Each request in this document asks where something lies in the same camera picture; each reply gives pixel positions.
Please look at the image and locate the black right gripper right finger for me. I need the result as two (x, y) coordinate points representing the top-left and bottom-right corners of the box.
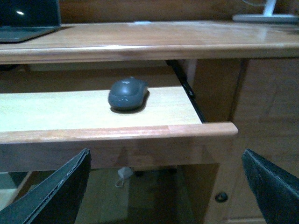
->
(242, 149), (299, 224)

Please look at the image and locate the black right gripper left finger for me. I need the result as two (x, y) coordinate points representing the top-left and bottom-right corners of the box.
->
(0, 149), (91, 224)

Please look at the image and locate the wooden pull-out keyboard tray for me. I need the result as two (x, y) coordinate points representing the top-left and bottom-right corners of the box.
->
(0, 67), (239, 173)

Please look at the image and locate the dark grey computer mouse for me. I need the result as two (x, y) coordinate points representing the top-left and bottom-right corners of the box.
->
(108, 77), (149, 111)

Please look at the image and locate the cabinet door knob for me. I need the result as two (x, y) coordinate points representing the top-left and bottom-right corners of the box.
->
(214, 192), (228, 203)

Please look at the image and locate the white power adapter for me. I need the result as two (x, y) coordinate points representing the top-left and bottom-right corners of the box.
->
(115, 167), (134, 188)

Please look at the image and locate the wooden desk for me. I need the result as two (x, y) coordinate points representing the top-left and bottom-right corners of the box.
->
(0, 0), (299, 224)

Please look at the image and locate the grey laptop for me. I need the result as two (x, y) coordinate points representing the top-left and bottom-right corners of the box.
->
(0, 0), (61, 43)

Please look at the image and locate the black drawer slide rail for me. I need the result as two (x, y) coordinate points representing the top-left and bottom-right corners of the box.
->
(166, 60), (206, 123)

